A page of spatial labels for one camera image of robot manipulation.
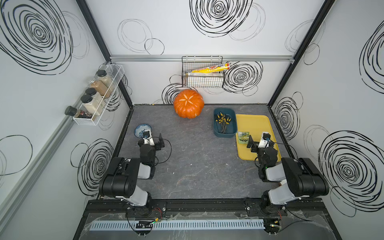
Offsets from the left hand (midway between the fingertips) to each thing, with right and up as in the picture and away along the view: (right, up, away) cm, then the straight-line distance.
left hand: (151, 134), depth 90 cm
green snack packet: (+60, -3, +11) cm, 61 cm away
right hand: (+65, -1, -2) cm, 65 cm away
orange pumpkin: (+21, +20, +13) cm, 32 cm away
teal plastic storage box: (+53, +3, +16) cm, 55 cm away
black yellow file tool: (+46, +8, +19) cm, 51 cm away
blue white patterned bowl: (-12, +2, +12) cm, 17 cm away
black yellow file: (+51, +9, +19) cm, 55 cm away
